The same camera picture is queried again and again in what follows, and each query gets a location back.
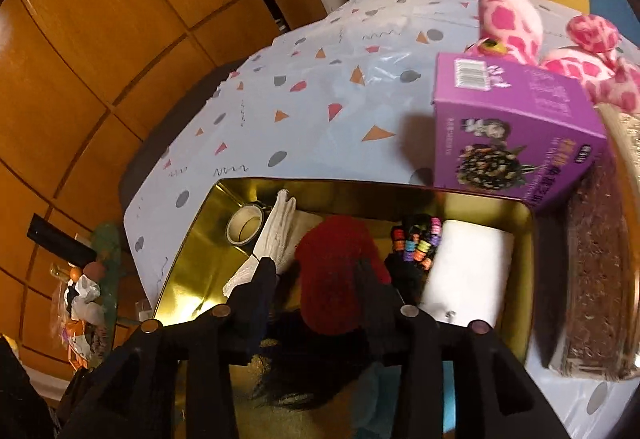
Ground purple cardboard box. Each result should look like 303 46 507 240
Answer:
432 51 608 212

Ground pile of household clutter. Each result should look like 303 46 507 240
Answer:
50 221 126 370

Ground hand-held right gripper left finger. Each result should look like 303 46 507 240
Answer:
57 257 278 439

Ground doll with black hair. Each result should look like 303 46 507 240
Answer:
250 214 443 412

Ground white sponge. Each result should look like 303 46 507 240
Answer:
419 219 516 327

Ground pink spotted plush toy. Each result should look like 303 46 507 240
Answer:
467 0 640 114

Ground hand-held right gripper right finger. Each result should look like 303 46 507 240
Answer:
353 259 571 439

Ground beige sock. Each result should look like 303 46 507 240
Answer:
222 189 323 297

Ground brown tin box gold inside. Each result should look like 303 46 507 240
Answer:
150 176 535 439

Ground red cloth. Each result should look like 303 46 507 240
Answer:
294 215 393 336

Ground silver ornate tissue box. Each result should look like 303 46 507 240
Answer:
547 104 640 382

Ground tape roll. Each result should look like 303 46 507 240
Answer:
225 204 265 247

